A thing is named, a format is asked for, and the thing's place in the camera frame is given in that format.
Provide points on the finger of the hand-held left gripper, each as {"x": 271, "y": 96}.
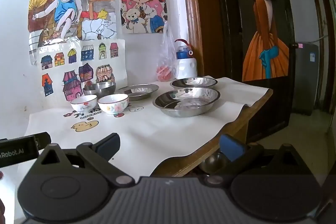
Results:
{"x": 43, "y": 140}

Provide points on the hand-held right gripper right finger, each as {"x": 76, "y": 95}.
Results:
{"x": 231, "y": 146}

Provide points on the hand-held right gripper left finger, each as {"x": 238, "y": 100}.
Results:
{"x": 110, "y": 144}

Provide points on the white ceramic bowl floral print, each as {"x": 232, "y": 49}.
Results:
{"x": 113, "y": 106}

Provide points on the white ceramic bowl red print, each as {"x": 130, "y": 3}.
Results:
{"x": 84, "y": 104}

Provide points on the large steel bowl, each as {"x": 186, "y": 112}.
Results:
{"x": 105, "y": 88}

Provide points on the small steel bowl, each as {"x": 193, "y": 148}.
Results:
{"x": 88, "y": 91}

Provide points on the steel plate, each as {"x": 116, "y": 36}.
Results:
{"x": 139, "y": 91}

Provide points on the large steel basin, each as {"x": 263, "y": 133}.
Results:
{"x": 186, "y": 103}

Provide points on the person's left hand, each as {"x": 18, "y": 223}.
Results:
{"x": 1, "y": 209}

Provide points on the round metal object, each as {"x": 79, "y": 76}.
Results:
{"x": 215, "y": 162}

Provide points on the wooden table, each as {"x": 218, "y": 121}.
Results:
{"x": 210, "y": 134}

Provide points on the white printed table cover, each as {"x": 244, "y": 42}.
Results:
{"x": 162, "y": 134}

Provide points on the dark wooden door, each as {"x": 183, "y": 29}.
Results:
{"x": 262, "y": 103}

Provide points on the colourful houses drawing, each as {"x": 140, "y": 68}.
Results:
{"x": 86, "y": 69}

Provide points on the white and blue water bottle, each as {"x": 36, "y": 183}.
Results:
{"x": 186, "y": 66}

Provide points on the grey appliance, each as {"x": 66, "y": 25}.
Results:
{"x": 305, "y": 82}

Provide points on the clear plastic bag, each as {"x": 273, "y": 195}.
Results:
{"x": 166, "y": 61}

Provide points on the orange dress girl poster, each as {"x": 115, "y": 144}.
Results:
{"x": 262, "y": 43}

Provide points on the brown wooden door frame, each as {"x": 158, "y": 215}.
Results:
{"x": 194, "y": 16}

